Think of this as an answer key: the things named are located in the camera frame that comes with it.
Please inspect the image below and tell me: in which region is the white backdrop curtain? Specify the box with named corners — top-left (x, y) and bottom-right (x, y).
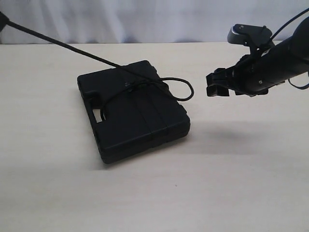
top-left (0, 0), bottom-right (309, 44)

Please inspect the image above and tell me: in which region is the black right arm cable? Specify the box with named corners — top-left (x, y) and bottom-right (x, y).
top-left (255, 4), bottom-right (309, 90)

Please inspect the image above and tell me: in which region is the black plastic carrying case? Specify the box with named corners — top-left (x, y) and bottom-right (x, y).
top-left (77, 60), bottom-right (191, 164)

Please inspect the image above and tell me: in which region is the black cord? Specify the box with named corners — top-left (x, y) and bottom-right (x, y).
top-left (6, 20), bottom-right (195, 120)

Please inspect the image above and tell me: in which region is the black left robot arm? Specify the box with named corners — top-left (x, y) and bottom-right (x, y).
top-left (0, 12), bottom-right (10, 32)

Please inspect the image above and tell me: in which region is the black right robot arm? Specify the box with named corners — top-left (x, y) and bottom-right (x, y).
top-left (206, 9), bottom-right (309, 97)

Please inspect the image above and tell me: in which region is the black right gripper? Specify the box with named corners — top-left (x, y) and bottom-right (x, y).
top-left (206, 54), bottom-right (268, 97)

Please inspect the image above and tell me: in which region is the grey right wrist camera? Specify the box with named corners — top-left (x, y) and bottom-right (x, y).
top-left (227, 24), bottom-right (272, 48)

